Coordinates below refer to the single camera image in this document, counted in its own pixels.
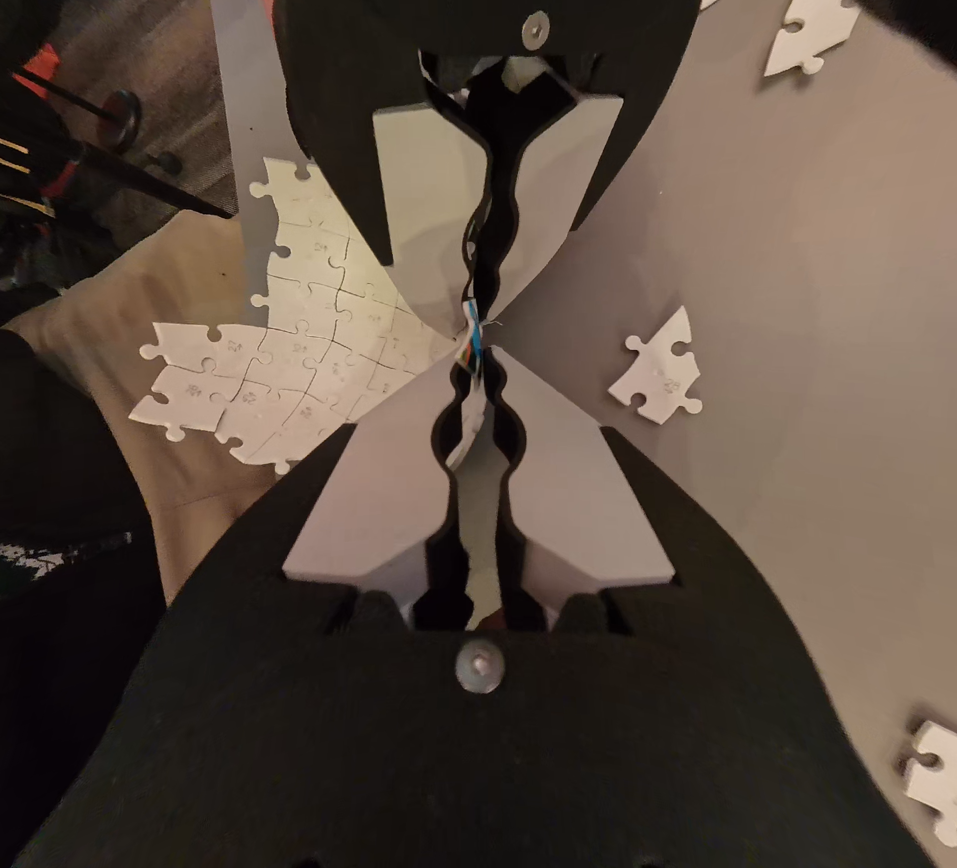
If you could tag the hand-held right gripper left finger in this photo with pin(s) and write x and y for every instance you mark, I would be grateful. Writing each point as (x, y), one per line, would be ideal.
(374, 494)

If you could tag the black chair base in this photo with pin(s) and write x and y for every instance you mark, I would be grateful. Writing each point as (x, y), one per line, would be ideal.
(112, 165)

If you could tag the red chair part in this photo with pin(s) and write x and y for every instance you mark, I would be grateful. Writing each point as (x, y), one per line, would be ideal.
(41, 71)

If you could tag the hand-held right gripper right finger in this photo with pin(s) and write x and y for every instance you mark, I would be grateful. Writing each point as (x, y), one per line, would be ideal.
(576, 501)

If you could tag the person's tan trousers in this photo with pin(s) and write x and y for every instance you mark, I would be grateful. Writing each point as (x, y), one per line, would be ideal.
(90, 299)

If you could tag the partly built puzzle ball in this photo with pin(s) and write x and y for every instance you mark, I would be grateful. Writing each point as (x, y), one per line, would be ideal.
(299, 359)

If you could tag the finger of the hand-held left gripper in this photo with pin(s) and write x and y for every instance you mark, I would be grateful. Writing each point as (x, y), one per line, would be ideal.
(568, 157)
(419, 210)

